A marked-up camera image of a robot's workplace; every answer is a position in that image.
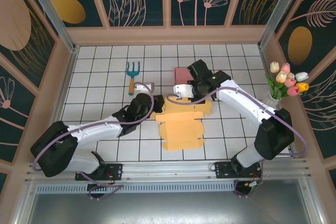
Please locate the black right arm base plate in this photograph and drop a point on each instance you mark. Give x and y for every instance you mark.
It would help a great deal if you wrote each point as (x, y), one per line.
(223, 170)

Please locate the pink paper box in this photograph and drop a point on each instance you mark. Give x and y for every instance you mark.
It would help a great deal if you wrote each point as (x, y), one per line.
(181, 75)

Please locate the aluminium left corner post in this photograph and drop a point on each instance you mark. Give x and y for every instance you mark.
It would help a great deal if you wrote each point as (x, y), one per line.
(55, 16)

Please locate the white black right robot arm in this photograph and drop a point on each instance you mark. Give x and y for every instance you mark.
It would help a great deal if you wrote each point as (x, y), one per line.
(246, 106)

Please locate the yellow paper box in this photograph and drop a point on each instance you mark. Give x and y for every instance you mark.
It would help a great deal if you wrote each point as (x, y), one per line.
(181, 134)

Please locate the aluminium mounting rail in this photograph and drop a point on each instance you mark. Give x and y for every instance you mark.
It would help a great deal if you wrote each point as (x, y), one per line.
(168, 169)

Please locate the aluminium right corner post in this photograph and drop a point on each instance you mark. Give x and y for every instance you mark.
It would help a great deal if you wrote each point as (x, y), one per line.
(278, 11)

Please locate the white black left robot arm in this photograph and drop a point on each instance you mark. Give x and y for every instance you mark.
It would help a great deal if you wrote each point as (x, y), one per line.
(99, 134)

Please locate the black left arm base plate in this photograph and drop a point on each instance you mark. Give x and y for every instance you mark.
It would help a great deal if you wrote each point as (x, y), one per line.
(116, 171)

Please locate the aluminium corner post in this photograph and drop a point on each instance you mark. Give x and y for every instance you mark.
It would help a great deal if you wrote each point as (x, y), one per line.
(278, 11)
(55, 16)

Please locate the white ribbed vase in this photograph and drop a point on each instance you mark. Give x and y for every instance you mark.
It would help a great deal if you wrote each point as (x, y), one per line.
(271, 101)

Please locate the artificial tulip bouquet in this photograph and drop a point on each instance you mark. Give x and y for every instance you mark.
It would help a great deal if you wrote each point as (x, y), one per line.
(290, 82)

